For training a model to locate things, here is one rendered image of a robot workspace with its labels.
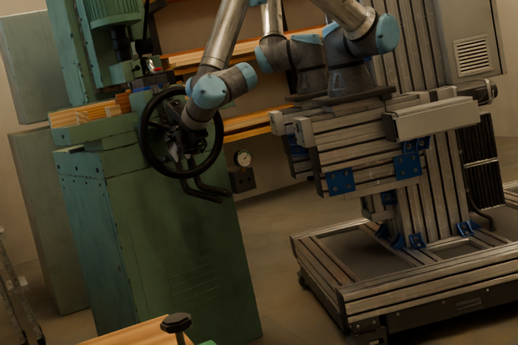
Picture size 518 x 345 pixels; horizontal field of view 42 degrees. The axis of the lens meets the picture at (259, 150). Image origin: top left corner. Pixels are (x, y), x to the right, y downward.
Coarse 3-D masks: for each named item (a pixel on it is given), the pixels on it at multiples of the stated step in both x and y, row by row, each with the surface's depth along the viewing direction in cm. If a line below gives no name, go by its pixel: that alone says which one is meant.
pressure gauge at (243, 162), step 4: (236, 152) 236; (240, 152) 235; (244, 152) 236; (248, 152) 237; (236, 156) 235; (240, 156) 236; (244, 156) 236; (248, 156) 237; (236, 160) 235; (240, 160) 236; (244, 160) 236; (248, 160) 237; (236, 164) 237; (240, 164) 236; (244, 164) 236; (248, 164) 237; (240, 168) 239; (244, 168) 239
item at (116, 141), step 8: (112, 136) 218; (120, 136) 220; (128, 136) 221; (136, 136) 222; (152, 136) 225; (88, 144) 229; (96, 144) 222; (104, 144) 217; (112, 144) 218; (120, 144) 220; (128, 144) 221
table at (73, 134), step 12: (96, 120) 216; (108, 120) 217; (120, 120) 219; (132, 120) 222; (156, 120) 216; (168, 120) 218; (60, 132) 219; (72, 132) 212; (84, 132) 213; (96, 132) 215; (108, 132) 217; (120, 132) 220; (60, 144) 223; (72, 144) 212
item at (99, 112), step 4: (108, 104) 233; (112, 104) 234; (92, 108) 231; (96, 108) 231; (100, 108) 232; (104, 108) 233; (88, 112) 230; (92, 112) 231; (96, 112) 231; (100, 112) 232; (104, 112) 233; (92, 116) 231; (96, 116) 231; (100, 116) 232; (104, 116) 233
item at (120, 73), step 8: (120, 64) 232; (128, 64) 233; (136, 64) 234; (112, 72) 241; (120, 72) 234; (128, 72) 233; (136, 72) 234; (112, 80) 243; (120, 80) 236; (128, 80) 233
